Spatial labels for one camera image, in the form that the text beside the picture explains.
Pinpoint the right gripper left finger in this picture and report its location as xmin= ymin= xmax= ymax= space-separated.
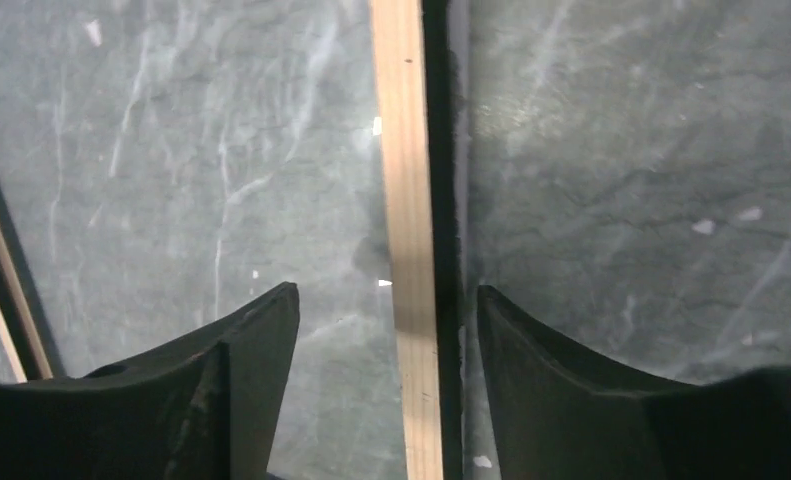
xmin=0 ymin=282 xmax=300 ymax=479

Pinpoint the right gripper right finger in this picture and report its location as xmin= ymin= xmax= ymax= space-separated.
xmin=476 ymin=285 xmax=791 ymax=480

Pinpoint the wooden picture frame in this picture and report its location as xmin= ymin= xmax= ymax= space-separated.
xmin=0 ymin=1 xmax=445 ymax=479

